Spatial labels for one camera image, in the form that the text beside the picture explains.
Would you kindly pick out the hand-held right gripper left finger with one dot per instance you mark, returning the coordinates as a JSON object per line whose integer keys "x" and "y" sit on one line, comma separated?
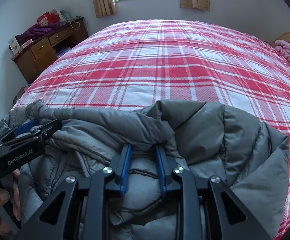
{"x": 125, "y": 167}

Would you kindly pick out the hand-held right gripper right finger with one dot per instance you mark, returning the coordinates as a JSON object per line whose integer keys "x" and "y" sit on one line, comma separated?
{"x": 161, "y": 172}

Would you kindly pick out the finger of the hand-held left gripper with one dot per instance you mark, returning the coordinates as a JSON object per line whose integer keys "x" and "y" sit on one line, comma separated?
{"x": 47, "y": 130}
{"x": 27, "y": 127}

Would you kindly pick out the grey puffer jacket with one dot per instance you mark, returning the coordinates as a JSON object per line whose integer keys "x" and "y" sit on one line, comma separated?
{"x": 210, "y": 155}

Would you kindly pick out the wooden desk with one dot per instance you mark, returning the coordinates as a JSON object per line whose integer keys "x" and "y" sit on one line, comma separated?
{"x": 42, "y": 55}

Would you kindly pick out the stack of shoe boxes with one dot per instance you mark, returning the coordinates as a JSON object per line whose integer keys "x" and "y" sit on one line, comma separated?
{"x": 63, "y": 52}

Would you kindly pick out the white printed box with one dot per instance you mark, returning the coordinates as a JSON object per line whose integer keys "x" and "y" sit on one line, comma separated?
{"x": 14, "y": 45}

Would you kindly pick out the flat pink box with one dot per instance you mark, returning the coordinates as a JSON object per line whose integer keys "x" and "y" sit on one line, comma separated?
{"x": 26, "y": 44}

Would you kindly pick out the purple clothing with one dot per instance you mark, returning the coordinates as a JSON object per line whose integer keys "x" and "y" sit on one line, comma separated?
{"x": 36, "y": 32}

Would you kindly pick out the bed with red plaid sheet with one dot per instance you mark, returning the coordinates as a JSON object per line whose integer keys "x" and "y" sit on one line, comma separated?
{"x": 160, "y": 67}

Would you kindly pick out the red cardboard box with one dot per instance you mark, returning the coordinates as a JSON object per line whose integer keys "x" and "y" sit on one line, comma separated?
{"x": 47, "y": 18}

